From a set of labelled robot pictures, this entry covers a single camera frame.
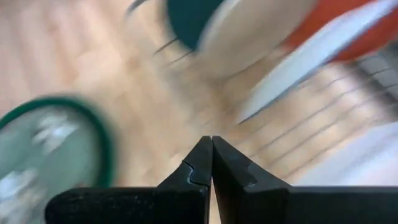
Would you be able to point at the blue white patterned plate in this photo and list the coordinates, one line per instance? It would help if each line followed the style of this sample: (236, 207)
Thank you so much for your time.
(311, 62)

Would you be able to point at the orange plate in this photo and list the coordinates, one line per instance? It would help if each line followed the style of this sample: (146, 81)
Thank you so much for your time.
(329, 21)

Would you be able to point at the large green plate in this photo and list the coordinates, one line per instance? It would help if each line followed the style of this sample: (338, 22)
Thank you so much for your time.
(105, 152)

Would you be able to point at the small dark green plate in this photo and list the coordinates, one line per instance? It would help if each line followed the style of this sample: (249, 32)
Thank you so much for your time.
(189, 18)

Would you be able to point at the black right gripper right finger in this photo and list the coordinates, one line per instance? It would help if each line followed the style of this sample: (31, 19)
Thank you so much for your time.
(264, 205)

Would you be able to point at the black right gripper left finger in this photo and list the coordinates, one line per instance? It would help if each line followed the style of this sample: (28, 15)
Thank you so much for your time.
(140, 205)

